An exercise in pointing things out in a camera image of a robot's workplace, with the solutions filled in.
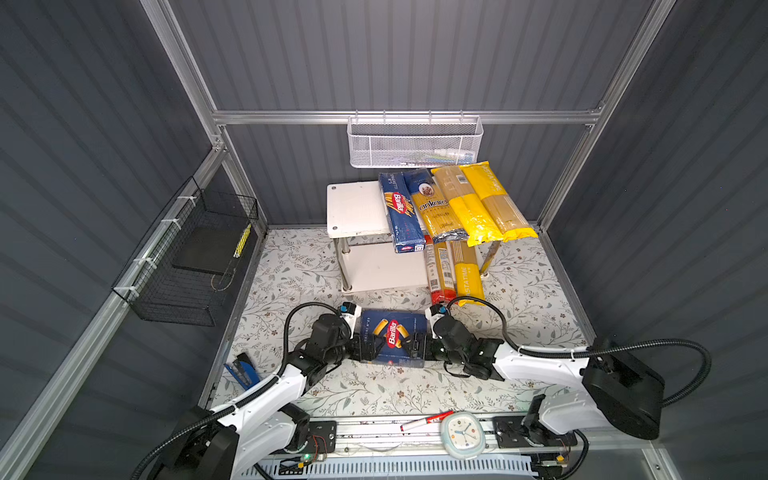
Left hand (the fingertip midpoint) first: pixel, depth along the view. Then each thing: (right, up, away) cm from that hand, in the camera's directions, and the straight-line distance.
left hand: (374, 338), depth 83 cm
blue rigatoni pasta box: (+6, +3, +3) cm, 7 cm away
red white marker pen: (+13, -19, -8) cm, 24 cm away
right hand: (+11, -2, 0) cm, 11 cm away
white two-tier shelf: (-3, +20, +22) cm, 30 cm away
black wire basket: (-46, +19, -12) cm, 51 cm away
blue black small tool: (-39, -10, +3) cm, 40 cm away
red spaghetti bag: (+22, +22, +15) cm, 35 cm away
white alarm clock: (+22, -20, -12) cm, 32 cm away
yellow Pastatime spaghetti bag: (+30, +16, +12) cm, 36 cm away
